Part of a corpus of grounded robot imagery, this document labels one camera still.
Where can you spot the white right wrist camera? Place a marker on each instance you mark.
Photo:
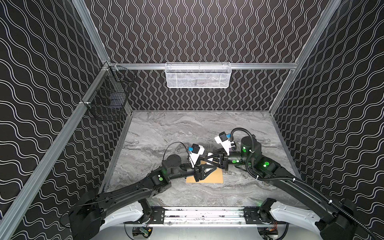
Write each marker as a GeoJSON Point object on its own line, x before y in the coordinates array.
{"type": "Point", "coordinates": [225, 141]}

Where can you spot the aluminium frame corner post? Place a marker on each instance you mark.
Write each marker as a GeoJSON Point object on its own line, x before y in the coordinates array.
{"type": "Point", "coordinates": [91, 29]}
{"type": "Point", "coordinates": [314, 37]}

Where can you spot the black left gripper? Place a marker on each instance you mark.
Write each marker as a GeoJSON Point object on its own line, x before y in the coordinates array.
{"type": "Point", "coordinates": [197, 172]}

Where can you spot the aluminium frame corner post right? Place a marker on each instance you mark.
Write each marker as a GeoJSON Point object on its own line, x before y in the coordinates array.
{"type": "Point", "coordinates": [314, 37]}

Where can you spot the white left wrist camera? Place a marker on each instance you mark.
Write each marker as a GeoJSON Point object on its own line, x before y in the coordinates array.
{"type": "Point", "coordinates": [194, 152]}

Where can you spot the brown paper envelope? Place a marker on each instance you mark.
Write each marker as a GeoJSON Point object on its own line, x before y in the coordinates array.
{"type": "Point", "coordinates": [215, 177]}

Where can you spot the white wire mesh basket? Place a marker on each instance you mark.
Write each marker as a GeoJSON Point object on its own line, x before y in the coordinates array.
{"type": "Point", "coordinates": [198, 78]}

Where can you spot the aluminium back crossbar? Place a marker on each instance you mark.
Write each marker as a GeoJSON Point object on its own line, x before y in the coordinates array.
{"type": "Point", "coordinates": [232, 66]}

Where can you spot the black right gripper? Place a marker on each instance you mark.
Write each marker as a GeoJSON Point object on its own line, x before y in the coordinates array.
{"type": "Point", "coordinates": [224, 160]}

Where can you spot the black wire basket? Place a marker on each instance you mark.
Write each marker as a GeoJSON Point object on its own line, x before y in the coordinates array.
{"type": "Point", "coordinates": [109, 101]}

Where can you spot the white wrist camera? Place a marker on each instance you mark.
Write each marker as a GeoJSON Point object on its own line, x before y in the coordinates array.
{"type": "Point", "coordinates": [225, 141]}
{"type": "Point", "coordinates": [194, 152]}

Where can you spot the aluminium frame corner post left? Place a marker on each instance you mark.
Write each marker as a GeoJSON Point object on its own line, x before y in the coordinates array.
{"type": "Point", "coordinates": [91, 29]}

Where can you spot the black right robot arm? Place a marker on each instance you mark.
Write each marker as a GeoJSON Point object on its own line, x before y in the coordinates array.
{"type": "Point", "coordinates": [323, 215]}

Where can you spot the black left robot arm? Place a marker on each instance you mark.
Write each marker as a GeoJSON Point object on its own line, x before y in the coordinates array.
{"type": "Point", "coordinates": [89, 214]}

